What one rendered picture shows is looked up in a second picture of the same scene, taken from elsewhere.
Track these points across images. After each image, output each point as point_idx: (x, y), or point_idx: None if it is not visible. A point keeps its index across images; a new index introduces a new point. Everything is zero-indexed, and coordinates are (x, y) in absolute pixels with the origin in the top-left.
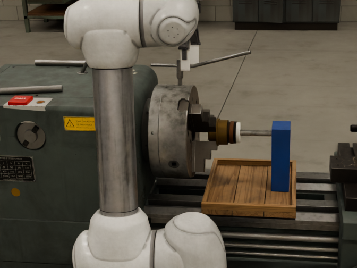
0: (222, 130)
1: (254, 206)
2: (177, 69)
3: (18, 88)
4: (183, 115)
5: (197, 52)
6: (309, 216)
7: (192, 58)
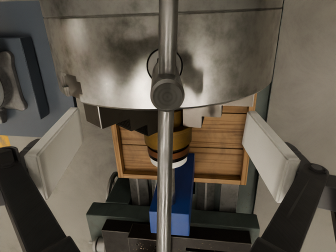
0: (145, 136)
1: (112, 137)
2: (155, 72)
3: None
4: (59, 85)
5: (260, 172)
6: (133, 180)
7: (255, 135)
